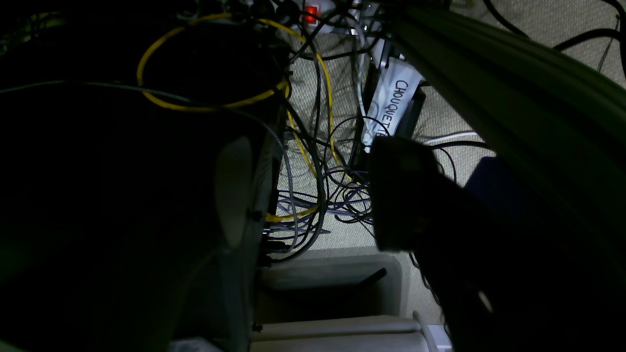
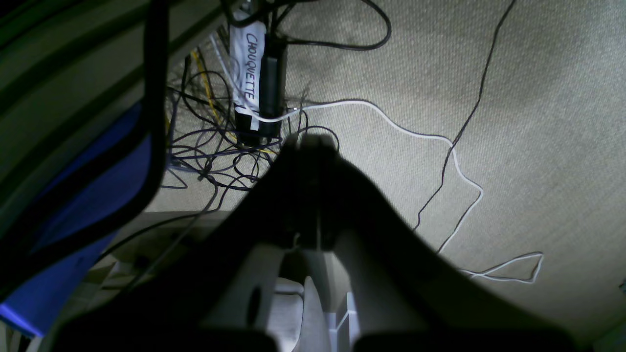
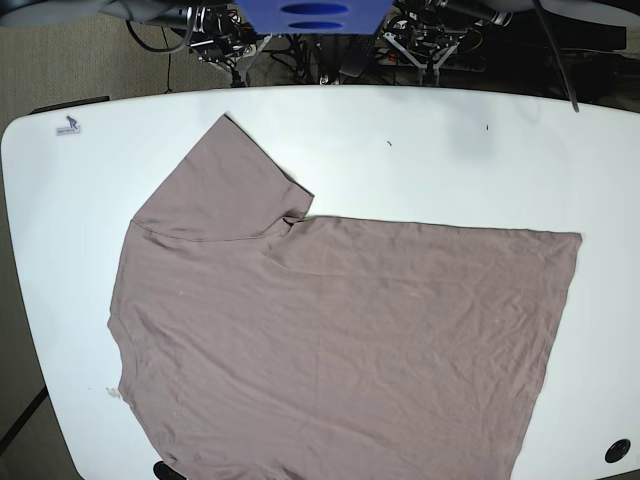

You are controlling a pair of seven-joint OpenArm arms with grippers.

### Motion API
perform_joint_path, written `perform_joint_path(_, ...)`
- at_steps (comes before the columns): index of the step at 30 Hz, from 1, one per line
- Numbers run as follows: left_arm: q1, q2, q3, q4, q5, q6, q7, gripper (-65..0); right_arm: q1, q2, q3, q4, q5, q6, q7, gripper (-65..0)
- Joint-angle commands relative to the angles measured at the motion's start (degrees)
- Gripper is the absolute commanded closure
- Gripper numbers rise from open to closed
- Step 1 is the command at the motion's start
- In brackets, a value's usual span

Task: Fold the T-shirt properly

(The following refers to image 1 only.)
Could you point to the power strip with red switch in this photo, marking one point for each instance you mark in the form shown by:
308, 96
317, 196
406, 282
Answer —
333, 16

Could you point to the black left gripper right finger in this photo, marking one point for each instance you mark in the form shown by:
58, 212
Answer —
509, 274

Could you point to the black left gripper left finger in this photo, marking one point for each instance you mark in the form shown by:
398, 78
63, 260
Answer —
136, 174

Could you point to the white labelled power adapter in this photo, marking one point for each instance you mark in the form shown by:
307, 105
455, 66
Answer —
396, 87

